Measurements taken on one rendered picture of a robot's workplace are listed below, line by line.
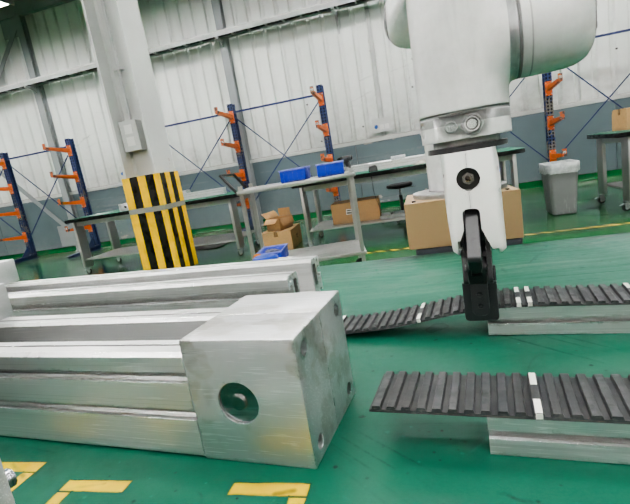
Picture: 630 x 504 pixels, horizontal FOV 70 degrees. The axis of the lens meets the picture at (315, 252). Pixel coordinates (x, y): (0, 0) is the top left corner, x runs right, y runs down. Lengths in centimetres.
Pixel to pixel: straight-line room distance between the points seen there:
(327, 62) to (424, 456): 812
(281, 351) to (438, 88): 28
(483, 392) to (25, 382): 37
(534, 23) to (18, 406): 56
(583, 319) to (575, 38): 25
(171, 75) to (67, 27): 228
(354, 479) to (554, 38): 38
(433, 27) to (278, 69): 807
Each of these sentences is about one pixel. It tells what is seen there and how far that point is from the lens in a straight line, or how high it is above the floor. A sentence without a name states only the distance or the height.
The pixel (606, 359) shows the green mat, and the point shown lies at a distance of 46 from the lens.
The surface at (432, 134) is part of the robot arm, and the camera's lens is 45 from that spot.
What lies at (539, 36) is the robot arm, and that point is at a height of 105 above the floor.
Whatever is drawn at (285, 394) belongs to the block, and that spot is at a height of 84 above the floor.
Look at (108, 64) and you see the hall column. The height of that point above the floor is 196.
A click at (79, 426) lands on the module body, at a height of 80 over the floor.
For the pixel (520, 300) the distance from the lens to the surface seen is 49.
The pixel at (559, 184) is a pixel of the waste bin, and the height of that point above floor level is 33.
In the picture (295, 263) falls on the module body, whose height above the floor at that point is 86.
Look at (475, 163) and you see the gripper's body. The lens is 44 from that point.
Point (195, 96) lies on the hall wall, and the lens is 907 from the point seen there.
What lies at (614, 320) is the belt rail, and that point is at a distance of 52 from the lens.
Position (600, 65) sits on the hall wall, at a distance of 853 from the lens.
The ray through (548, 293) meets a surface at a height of 82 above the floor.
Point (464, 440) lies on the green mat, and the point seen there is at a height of 78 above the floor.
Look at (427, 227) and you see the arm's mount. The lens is 92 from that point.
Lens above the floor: 98
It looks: 11 degrees down
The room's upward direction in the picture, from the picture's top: 10 degrees counter-clockwise
